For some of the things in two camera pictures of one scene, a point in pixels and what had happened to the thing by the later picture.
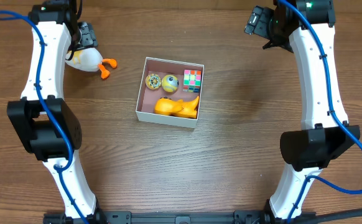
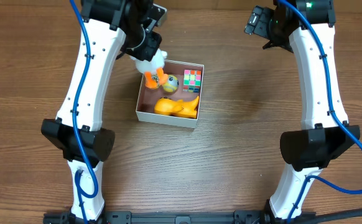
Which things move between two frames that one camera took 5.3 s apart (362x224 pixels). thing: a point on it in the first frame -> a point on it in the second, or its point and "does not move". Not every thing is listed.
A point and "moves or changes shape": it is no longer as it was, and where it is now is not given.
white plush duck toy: x=89 y=60 moves or changes shape
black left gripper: x=83 y=45 -> x=150 y=45
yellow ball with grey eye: x=170 y=83 does not move
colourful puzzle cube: x=192 y=79 does not move
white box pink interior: x=170 y=93 does not move
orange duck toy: x=167 y=106 does not move
